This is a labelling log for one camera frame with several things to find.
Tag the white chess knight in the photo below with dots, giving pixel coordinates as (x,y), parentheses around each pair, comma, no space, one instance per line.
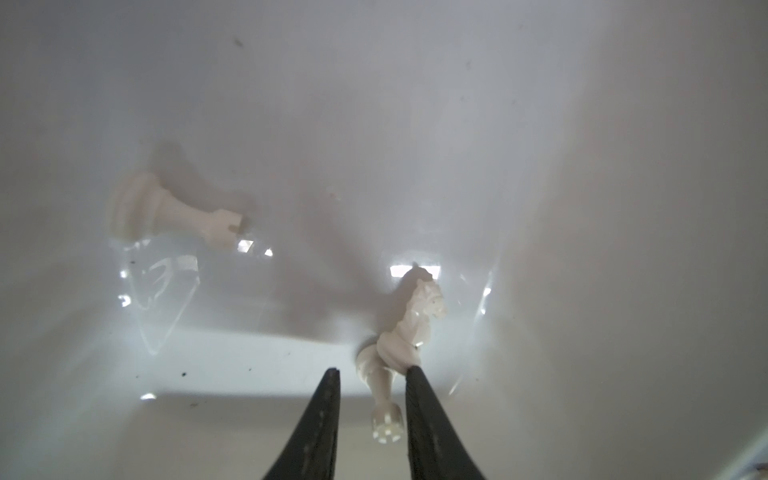
(393,353)

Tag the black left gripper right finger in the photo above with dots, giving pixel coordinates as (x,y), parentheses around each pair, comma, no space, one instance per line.
(435,451)

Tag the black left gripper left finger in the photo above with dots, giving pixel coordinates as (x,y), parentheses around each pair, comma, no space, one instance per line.
(310,452)

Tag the white plastic tray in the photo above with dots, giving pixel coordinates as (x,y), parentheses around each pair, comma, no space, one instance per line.
(586,181)

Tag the white chess rook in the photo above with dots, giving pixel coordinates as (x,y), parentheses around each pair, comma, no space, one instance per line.
(141,208)

